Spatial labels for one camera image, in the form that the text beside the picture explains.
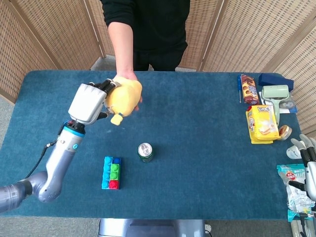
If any person's black-clothed torso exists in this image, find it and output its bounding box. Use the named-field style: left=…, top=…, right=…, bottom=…
left=101, top=0, right=191, bottom=72

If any yellow plush toy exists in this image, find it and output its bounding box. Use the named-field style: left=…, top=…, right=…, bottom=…
left=105, top=76, right=143, bottom=126

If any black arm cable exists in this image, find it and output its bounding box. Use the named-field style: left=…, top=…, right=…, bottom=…
left=26, top=140, right=59, bottom=180

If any dark blue box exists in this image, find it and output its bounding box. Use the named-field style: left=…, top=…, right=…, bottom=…
left=258, top=73, right=295, bottom=92

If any colourful toy block set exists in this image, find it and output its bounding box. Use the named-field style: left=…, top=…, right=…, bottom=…
left=101, top=157, right=123, bottom=190

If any green Tsingtao beer can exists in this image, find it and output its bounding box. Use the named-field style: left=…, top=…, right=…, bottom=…
left=137, top=142, right=154, bottom=163

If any pale green lint roller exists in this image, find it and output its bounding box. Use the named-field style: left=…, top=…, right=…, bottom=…
left=261, top=84, right=289, bottom=124

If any person's right hand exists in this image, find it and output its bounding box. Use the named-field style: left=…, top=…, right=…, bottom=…
left=116, top=71, right=144, bottom=111

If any yellow biscuit pack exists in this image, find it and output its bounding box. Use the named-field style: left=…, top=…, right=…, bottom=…
left=245, top=105, right=281, bottom=145

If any person's right forearm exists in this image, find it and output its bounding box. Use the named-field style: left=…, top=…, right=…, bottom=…
left=108, top=21, right=135, bottom=76

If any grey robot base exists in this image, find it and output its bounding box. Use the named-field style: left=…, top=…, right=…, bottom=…
left=98, top=218, right=205, bottom=237

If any light blue long block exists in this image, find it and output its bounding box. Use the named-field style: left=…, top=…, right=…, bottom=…
left=101, top=156, right=113, bottom=190

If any blue table cloth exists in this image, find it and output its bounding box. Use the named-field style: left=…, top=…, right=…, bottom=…
left=0, top=71, right=306, bottom=220

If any white blue snack bag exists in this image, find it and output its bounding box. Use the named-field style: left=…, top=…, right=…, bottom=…
left=276, top=164, right=316, bottom=222

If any brown tape roll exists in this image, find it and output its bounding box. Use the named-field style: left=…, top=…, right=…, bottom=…
left=278, top=125, right=293, bottom=141

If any grey disc blister pack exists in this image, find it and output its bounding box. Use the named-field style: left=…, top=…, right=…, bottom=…
left=280, top=98, right=298, bottom=114

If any wicker folding screen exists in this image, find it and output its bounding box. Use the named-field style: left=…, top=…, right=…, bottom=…
left=0, top=0, right=117, bottom=104
left=177, top=0, right=316, bottom=139

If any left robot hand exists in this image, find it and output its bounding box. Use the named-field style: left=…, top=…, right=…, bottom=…
left=68, top=79, right=123, bottom=126

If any brown cookie box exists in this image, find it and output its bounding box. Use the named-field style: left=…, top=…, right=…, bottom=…
left=240, top=74, right=260, bottom=105

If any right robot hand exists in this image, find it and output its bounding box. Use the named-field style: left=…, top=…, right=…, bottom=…
left=288, top=134, right=316, bottom=202

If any green toy block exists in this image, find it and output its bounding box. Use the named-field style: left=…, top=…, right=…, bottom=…
left=110, top=163, right=119, bottom=181

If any white rounded object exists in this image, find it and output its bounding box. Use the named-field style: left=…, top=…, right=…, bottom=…
left=286, top=145, right=303, bottom=160

